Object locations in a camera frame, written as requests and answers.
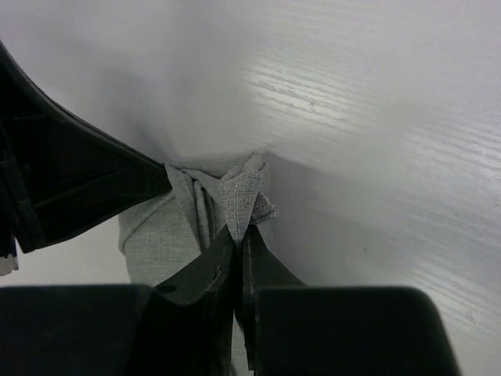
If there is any grey cloth napkin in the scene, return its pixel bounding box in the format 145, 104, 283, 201
118, 154, 278, 286

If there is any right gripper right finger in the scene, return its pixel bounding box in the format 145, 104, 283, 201
236, 226, 460, 375

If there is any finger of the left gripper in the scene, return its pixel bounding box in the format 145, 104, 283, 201
1, 47, 171, 255

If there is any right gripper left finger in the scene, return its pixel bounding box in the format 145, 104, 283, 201
1, 230, 234, 375

